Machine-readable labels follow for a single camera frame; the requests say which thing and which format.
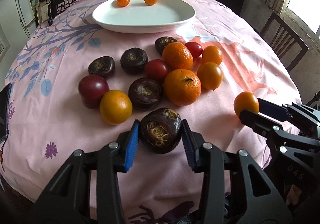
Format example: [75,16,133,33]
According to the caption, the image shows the wooden chair right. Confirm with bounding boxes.
[259,12,309,73]

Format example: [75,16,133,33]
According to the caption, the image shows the red cherry tomato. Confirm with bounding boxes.
[185,42,203,58]
[144,59,169,82]

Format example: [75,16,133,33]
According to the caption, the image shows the small mandarin on plate left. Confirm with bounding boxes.
[117,0,130,8]

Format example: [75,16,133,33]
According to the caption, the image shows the large mandarin front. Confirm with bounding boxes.
[163,69,201,107]

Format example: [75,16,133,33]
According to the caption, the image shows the orange kumquat mid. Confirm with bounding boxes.
[197,62,223,90]

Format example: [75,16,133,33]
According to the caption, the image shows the large mandarin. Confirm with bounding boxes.
[163,69,201,107]
[162,42,194,70]

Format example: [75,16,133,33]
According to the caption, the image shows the dark purple plum tomato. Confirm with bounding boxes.
[78,75,110,109]

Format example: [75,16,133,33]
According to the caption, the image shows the dark water chestnut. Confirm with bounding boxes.
[120,48,148,75]
[139,108,182,154]
[155,36,177,55]
[88,56,116,80]
[128,77,164,111]

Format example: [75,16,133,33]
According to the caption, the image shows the white oval plate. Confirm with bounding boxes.
[92,0,196,34]

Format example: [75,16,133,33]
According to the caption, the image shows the small orange kumquat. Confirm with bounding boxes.
[233,91,259,117]

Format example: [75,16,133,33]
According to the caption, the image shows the large mandarin back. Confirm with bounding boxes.
[162,42,194,70]

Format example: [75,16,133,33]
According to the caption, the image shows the black phone on table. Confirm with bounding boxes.
[0,83,12,143]

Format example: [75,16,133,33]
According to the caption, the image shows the pink printed tablecloth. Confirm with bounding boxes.
[1,0,300,223]

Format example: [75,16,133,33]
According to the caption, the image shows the red cherry tomato centre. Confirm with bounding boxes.
[144,59,169,82]

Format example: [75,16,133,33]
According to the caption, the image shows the red cherry tomato back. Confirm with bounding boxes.
[185,42,203,58]

